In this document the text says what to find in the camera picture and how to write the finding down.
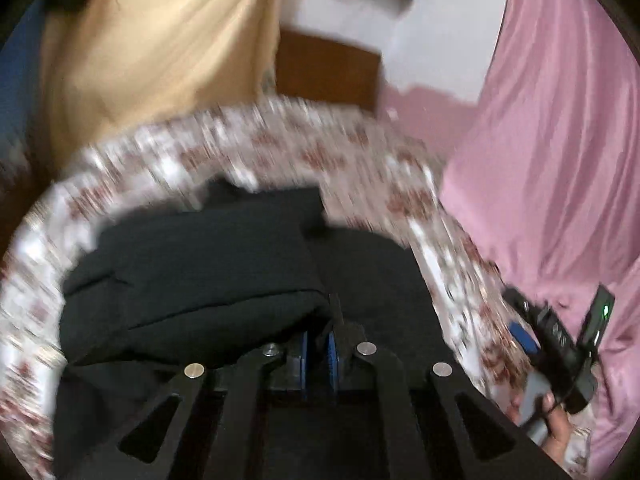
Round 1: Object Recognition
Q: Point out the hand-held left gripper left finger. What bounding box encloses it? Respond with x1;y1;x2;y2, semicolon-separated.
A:
75;332;313;480

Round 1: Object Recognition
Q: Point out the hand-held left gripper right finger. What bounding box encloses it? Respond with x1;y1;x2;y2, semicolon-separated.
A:
325;324;573;480

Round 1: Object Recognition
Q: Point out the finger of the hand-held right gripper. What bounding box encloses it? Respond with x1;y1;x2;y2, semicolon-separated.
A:
501;286;555;361

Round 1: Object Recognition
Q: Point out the black garment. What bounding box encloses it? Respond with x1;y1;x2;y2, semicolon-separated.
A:
52;180;468;480

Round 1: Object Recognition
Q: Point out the person's right hand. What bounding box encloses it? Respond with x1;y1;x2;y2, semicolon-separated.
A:
506;391;575;462

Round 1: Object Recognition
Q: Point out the floral patterned bedspread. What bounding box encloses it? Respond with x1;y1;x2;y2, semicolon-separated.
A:
0;95;593;480

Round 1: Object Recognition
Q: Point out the pink curtain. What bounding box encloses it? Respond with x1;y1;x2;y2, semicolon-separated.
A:
437;0;640;480

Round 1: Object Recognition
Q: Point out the brown wooden headboard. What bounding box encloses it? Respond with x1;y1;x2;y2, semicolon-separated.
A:
272;29;383;112

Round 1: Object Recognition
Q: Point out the yellow curtain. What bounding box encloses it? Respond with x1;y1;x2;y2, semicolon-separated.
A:
37;0;301;166

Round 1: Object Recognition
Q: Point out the blue cloth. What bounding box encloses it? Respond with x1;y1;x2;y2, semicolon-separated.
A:
0;5;48;161

